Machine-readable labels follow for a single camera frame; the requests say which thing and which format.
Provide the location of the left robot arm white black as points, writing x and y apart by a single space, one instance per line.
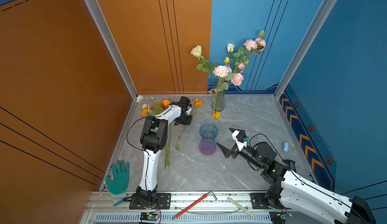
153 140

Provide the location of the aluminium corner post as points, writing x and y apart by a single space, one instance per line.
318 21
102 25

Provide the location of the aluminium rail base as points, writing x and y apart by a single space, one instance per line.
100 209

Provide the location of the circuit board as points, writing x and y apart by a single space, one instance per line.
278 218
149 218

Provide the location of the small light blue cylinder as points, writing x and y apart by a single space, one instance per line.
285 147

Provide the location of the yellow orange poppy stem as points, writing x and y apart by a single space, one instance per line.
214 115

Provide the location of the cream flat stick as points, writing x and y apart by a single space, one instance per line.
240 207

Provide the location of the aluminium corner post right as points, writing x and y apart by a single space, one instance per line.
318 21

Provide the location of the pink peony flower stem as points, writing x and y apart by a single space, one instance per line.
251 47

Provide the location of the pink carnation flower stem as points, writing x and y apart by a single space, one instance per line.
226 77

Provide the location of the cream white rose stem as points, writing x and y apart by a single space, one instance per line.
204 64

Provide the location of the blue purple glass vase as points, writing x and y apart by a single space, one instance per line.
208 132

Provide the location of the white small daisy flower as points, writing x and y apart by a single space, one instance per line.
139 98

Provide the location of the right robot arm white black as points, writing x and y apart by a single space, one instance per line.
289 190

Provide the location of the white rose bud stem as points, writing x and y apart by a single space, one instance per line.
230 49

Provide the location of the aluminium corner post left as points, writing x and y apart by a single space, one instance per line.
102 25

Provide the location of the left circuit board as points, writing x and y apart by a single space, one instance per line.
149 218

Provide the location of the red handled tool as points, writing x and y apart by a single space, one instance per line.
194 203

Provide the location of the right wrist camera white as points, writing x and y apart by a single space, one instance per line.
240 142

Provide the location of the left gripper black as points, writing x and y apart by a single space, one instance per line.
188 122

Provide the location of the teal green object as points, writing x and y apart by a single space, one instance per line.
120 182

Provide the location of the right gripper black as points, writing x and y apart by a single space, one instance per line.
227 153

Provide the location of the clear glass vase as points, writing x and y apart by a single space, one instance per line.
218 103

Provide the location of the right circuit board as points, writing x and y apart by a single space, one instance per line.
278 218

